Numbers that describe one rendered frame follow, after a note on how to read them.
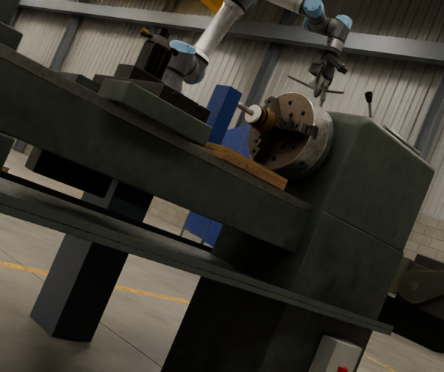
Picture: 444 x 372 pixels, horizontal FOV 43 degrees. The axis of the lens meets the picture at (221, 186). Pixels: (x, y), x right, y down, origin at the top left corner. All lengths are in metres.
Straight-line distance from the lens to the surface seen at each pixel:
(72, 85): 1.45
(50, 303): 2.43
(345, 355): 2.29
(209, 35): 2.59
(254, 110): 1.99
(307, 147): 1.99
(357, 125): 2.10
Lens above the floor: 0.70
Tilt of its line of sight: 3 degrees up
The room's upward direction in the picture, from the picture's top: 23 degrees clockwise
